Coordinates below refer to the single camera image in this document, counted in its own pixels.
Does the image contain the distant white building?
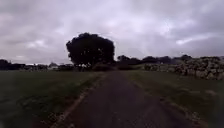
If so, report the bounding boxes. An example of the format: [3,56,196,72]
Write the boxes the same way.
[48,63,60,71]

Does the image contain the large round dark tree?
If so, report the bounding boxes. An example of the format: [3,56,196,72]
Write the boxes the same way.
[65,32,116,72]

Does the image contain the dry stone wall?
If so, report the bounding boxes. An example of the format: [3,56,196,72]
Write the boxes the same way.
[139,56,224,81]

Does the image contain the green grass field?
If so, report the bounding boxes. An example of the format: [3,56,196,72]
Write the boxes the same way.
[0,69,108,128]

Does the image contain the dark dirt track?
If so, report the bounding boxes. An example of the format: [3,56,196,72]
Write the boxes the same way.
[49,69,204,128]

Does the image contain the distant row of trees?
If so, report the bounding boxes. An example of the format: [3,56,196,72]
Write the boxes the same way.
[0,58,78,72]

